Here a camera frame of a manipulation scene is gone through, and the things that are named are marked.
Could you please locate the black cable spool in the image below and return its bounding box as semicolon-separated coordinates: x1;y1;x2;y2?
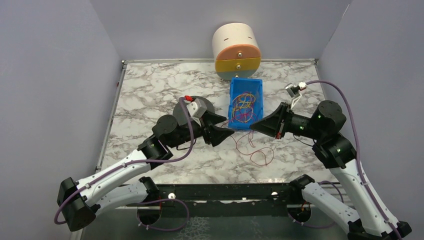
172;95;215;126

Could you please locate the blue plastic bin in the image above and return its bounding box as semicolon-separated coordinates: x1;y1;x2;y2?
228;77;264;131

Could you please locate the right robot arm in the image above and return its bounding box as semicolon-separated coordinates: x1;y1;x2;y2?
250;100;412;240

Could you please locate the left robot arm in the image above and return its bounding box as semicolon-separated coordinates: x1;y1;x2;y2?
53;109;234;232

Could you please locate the round cream drawer cabinet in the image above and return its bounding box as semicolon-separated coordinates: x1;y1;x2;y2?
212;22;262;80

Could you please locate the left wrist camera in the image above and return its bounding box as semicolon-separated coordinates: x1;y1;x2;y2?
184;95;208;120

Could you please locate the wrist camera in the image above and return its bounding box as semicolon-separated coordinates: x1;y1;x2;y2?
284;82;307;110
184;95;208;120

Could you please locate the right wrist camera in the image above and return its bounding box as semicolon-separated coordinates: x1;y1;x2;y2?
284;82;307;110

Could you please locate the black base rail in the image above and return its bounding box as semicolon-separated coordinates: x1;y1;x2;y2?
136;183;312;223

